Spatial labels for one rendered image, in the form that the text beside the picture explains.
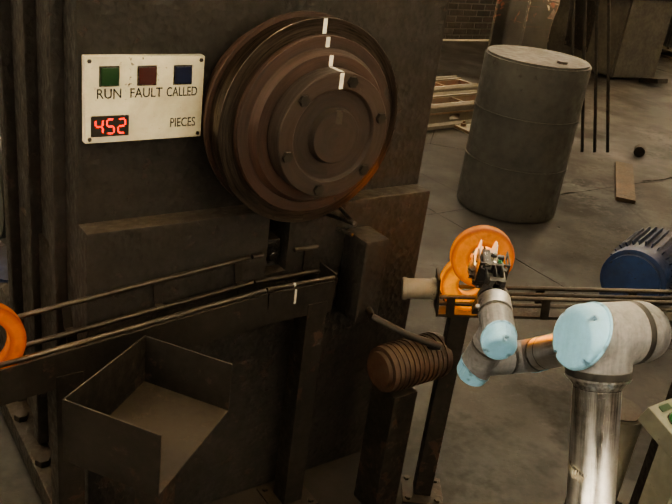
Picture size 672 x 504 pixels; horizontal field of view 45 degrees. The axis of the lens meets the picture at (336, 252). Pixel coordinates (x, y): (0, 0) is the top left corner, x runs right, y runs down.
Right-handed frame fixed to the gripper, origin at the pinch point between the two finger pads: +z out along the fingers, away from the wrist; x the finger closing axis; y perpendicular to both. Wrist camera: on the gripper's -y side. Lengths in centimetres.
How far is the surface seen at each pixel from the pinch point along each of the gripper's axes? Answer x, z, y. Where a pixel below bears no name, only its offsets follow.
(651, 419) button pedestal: -39, -34, -17
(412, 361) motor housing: 12.8, -9.7, -31.8
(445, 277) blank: 6.8, 3.6, -13.4
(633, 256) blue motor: -95, 119, -90
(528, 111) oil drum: -62, 226, -85
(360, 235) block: 29.8, 8.1, -6.1
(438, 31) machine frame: 15, 44, 35
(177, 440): 63, -59, -8
